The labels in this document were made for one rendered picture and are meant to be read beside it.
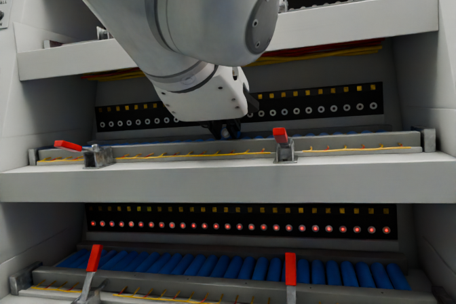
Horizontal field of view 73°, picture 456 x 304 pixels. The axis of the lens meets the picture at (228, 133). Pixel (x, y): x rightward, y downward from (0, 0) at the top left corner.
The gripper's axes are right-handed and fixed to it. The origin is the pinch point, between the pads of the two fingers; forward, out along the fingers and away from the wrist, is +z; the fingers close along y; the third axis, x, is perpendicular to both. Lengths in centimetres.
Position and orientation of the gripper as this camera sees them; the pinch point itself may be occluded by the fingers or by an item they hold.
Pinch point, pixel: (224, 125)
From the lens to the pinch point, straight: 46.4
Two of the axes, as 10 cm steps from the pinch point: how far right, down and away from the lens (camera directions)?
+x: -0.6, 9.1, -4.2
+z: 2.6, 4.2, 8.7
